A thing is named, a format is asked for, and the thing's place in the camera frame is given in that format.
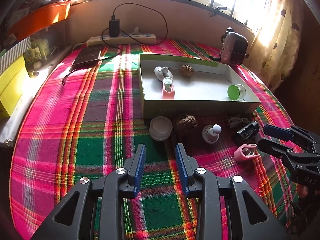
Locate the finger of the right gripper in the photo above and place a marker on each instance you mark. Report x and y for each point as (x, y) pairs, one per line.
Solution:
(287, 155)
(277, 132)

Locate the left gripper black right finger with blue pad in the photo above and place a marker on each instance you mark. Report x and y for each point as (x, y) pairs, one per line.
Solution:
(247, 215)

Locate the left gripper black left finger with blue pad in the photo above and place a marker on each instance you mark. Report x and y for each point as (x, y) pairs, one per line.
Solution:
(74, 216)

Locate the brown walnut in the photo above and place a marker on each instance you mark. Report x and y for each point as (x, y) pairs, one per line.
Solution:
(186, 70)
(185, 124)

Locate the pink clip with mint cap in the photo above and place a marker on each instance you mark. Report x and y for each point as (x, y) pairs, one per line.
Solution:
(168, 92)

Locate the white panda phone holder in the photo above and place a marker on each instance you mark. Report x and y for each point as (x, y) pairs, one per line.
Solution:
(162, 72)

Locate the small black device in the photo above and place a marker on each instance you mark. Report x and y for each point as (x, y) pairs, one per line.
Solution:
(248, 132)

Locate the cream dotted curtain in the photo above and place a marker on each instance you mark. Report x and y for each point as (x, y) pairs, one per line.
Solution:
(274, 50)

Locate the grey white knob holder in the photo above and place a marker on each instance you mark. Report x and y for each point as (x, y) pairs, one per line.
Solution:
(210, 134)

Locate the plaid bedspread cloth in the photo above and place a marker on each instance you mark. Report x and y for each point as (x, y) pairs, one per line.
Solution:
(89, 125)

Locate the clear round plastic container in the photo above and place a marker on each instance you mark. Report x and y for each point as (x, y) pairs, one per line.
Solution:
(160, 128)

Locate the white open cardboard box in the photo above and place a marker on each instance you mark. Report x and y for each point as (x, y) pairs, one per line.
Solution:
(205, 93)

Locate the yellow box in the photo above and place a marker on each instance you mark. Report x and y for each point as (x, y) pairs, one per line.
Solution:
(14, 81)

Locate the dark smartphone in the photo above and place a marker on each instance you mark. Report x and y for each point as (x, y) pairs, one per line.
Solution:
(88, 54)

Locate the white power strip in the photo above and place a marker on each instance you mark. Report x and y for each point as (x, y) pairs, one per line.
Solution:
(122, 39)

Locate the black charger adapter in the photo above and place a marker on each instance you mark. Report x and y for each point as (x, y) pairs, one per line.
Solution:
(114, 28)

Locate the orange plastic tray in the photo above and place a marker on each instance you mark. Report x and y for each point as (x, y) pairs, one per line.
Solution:
(39, 19)

